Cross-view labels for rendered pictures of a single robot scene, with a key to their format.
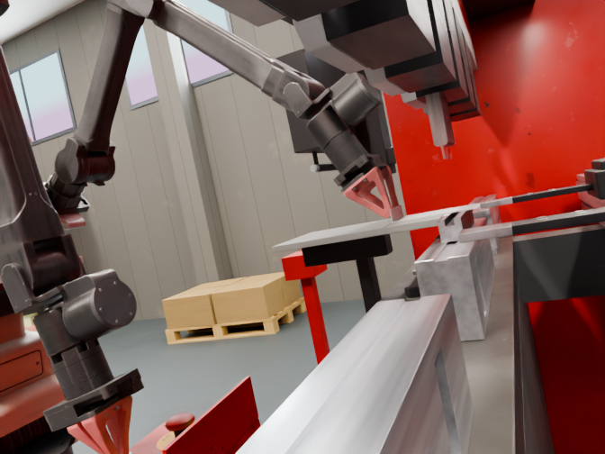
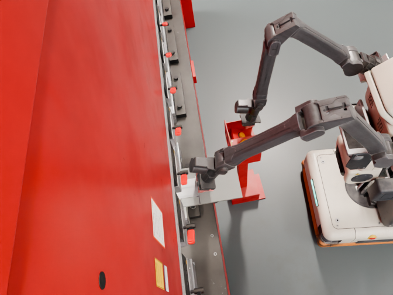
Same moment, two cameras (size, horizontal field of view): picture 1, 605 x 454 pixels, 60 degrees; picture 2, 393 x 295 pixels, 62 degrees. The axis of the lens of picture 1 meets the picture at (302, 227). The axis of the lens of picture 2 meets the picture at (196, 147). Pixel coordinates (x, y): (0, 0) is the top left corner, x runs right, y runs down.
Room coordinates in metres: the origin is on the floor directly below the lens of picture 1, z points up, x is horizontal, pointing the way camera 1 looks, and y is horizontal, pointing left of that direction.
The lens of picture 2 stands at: (1.38, -0.29, 2.33)
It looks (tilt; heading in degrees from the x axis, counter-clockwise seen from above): 61 degrees down; 162
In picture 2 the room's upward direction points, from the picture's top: 14 degrees counter-clockwise
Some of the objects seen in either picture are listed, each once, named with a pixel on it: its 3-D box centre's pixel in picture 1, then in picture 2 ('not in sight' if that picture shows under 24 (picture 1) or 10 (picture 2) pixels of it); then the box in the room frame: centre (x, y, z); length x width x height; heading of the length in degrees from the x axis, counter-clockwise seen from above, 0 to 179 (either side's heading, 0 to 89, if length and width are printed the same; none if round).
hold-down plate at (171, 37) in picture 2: not in sight; (172, 44); (-0.10, 0.20, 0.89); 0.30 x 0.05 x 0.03; 157
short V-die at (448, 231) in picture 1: (457, 222); not in sight; (0.78, -0.23, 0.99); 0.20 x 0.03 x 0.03; 157
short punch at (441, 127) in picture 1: (442, 128); not in sight; (0.80, -0.24, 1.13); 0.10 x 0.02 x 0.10; 157
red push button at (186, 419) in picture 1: (181, 429); not in sight; (0.70, 0.21, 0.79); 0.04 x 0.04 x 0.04
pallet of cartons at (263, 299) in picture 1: (234, 305); not in sight; (4.98, 0.79, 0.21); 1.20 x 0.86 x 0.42; 62
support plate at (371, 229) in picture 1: (365, 229); (209, 183); (0.86, -0.10, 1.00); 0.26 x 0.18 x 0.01; 67
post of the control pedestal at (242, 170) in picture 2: not in sight; (242, 168); (0.65, 0.22, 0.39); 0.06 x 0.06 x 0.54; 69
